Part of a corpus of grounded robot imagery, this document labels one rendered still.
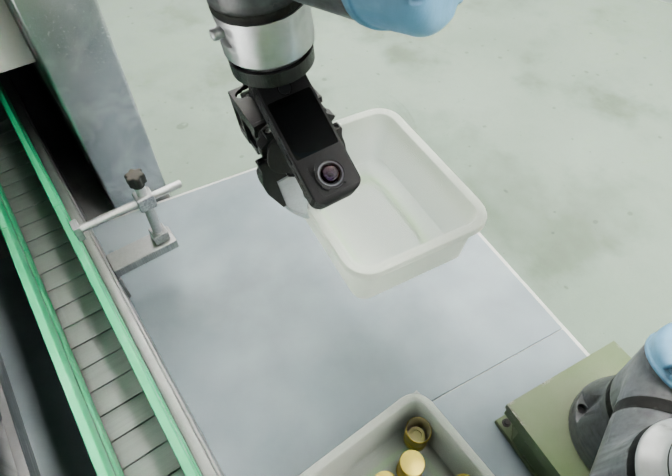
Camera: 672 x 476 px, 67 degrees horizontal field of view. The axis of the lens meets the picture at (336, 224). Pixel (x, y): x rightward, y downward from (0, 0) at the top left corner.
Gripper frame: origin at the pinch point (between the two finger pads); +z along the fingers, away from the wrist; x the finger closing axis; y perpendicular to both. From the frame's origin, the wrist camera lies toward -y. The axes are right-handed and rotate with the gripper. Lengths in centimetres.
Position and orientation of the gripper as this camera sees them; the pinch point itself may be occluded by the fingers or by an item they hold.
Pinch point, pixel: (313, 212)
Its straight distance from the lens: 56.8
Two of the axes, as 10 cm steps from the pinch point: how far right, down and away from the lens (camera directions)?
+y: -4.9, -6.7, 5.5
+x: -8.6, 4.5, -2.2
